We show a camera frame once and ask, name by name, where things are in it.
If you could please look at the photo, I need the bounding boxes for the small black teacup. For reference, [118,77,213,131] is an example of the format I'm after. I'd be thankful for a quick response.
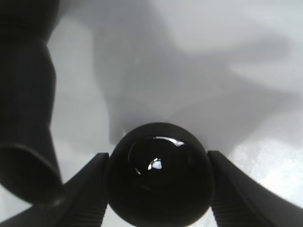
[104,122,215,227]

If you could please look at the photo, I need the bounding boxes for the black round teapot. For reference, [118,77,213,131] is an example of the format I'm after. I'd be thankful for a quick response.
[0,0,63,205]

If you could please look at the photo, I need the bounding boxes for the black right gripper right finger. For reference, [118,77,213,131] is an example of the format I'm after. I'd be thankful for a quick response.
[208,151,303,227]

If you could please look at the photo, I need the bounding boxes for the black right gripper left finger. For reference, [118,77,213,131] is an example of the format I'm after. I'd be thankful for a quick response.
[0,153,109,227]

